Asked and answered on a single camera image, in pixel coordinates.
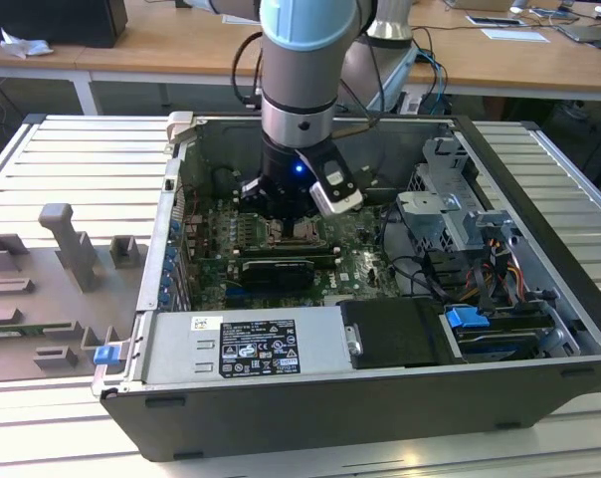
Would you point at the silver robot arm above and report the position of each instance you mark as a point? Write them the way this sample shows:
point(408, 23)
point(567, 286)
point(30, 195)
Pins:
point(300, 74)

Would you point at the CPU socket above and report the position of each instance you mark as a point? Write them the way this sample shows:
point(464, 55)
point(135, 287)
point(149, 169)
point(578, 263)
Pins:
point(305, 234)

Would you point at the black RAM slots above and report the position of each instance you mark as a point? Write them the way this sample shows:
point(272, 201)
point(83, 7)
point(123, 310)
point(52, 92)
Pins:
point(290, 251)

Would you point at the black graphics card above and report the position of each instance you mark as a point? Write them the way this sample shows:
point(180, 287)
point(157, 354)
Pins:
point(278, 274)

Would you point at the green motherboard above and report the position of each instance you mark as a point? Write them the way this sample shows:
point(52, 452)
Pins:
point(365, 269)

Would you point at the white power adapter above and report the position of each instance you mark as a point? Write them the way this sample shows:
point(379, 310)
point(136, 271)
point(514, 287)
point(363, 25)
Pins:
point(412, 103)

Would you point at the black power supply label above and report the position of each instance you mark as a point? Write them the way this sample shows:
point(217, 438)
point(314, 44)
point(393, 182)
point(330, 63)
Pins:
point(258, 348)

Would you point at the grey metal drive cage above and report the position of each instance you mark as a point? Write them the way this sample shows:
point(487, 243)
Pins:
point(445, 209)

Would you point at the black plastic shroud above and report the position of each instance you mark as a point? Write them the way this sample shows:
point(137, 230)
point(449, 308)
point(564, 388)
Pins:
point(395, 333)

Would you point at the silver power supply unit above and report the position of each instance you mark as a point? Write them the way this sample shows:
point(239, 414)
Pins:
point(181, 348)

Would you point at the blue disk carrier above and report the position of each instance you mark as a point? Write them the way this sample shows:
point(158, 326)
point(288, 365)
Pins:
point(465, 317)

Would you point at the black open PC case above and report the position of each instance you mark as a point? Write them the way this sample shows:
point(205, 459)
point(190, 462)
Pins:
point(330, 418)

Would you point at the blue case latch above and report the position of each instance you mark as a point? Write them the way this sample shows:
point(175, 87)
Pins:
point(106, 355)

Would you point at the grey parts rack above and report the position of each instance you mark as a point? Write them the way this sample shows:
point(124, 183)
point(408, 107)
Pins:
point(57, 299)

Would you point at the white paper sheet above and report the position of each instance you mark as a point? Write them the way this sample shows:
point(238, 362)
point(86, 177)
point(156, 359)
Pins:
point(514, 35)

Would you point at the black box on desk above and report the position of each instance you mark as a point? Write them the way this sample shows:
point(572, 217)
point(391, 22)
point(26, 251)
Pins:
point(52, 20)

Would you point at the crumpled white paper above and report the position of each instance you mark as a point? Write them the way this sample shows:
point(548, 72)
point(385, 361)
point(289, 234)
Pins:
point(24, 45)

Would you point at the grey laptop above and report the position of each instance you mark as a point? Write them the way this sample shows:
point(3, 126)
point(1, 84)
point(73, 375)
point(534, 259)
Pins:
point(586, 32)

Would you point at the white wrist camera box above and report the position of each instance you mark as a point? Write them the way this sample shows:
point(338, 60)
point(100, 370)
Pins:
point(338, 191)

